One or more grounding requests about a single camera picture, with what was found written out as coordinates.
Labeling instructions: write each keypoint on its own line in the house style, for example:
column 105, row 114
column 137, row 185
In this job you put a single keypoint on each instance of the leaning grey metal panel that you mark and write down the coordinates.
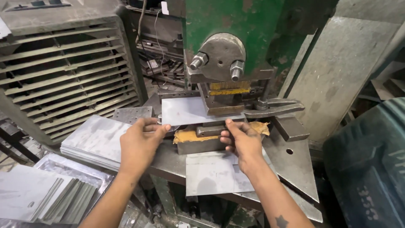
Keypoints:
column 338, row 76

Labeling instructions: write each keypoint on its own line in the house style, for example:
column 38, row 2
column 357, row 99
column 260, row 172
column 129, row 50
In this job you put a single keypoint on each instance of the green power press machine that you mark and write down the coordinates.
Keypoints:
column 240, row 47

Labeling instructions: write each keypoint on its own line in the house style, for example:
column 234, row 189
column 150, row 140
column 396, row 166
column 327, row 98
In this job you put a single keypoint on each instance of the cluttered shelf of metal parts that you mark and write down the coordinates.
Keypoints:
column 161, row 53

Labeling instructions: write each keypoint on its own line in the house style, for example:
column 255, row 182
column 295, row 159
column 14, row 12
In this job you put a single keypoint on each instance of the person's left hand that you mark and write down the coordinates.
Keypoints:
column 139, row 148

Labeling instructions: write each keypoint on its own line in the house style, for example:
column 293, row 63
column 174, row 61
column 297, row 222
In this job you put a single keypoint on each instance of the grey metal sheet piece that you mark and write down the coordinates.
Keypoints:
column 215, row 174

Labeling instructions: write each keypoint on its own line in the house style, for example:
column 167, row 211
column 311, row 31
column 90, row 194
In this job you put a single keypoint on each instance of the grey sheet metal blank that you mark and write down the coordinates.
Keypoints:
column 189, row 110

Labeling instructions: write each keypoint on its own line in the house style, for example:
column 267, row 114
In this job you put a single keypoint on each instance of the pointed steel plate with hole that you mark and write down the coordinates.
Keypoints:
column 289, row 158

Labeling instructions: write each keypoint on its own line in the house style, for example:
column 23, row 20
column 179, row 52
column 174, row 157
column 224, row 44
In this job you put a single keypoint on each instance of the stack of grey metal sheets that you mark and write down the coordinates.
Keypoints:
column 95, row 139

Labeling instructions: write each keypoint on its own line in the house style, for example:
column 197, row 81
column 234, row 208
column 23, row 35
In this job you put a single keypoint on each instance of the steel die block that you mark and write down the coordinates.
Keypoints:
column 199, row 139

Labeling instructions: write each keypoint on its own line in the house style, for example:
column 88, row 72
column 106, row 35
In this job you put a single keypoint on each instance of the dark blue plastic drum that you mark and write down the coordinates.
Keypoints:
column 370, row 164

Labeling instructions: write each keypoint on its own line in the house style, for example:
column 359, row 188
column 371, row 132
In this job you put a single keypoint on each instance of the steel press work table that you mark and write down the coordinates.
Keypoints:
column 202, row 177

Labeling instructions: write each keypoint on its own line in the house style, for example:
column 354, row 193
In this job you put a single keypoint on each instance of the metal tray of cut strips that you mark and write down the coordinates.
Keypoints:
column 53, row 190

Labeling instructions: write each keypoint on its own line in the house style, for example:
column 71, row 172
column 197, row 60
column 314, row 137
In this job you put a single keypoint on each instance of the grey louvered air cooler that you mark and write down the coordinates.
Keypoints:
column 63, row 72

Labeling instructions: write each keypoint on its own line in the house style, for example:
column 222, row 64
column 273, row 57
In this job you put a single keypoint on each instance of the perforated steel plate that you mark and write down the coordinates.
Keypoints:
column 133, row 114

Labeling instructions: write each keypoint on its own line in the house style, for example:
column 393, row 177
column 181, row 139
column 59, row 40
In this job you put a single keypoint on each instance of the person's right hand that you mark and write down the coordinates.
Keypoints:
column 246, row 142

